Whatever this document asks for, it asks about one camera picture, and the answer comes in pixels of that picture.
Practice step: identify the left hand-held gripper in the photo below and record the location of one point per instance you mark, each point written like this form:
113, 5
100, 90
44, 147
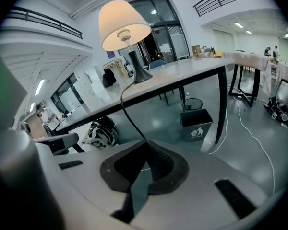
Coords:
14, 171

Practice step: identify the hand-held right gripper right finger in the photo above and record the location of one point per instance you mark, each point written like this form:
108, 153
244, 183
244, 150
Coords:
194, 200

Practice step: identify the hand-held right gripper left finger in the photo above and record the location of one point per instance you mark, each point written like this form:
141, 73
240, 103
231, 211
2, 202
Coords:
91, 188

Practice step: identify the table lamp with cream shade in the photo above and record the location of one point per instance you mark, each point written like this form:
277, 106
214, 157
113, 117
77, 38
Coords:
120, 25

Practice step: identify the white locker cabinet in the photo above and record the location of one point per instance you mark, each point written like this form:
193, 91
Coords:
91, 87

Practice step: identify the black square trash bin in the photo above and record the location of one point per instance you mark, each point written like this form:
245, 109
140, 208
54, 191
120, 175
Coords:
196, 126

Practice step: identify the beige hanging coat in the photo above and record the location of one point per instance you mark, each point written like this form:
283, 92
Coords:
117, 67

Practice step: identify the black mesh waste basket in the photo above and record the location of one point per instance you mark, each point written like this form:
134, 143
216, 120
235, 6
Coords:
193, 104

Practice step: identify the pile of black gear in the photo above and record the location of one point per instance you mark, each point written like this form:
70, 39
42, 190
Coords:
282, 114

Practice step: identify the dark blue chair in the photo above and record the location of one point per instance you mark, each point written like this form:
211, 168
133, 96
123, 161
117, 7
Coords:
158, 64

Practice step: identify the grey marble table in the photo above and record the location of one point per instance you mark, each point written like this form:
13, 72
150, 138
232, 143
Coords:
172, 73

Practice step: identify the large cardboard box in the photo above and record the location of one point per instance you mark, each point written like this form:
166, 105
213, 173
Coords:
196, 52

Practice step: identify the table with checked cloth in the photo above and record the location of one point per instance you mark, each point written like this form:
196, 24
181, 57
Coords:
252, 61

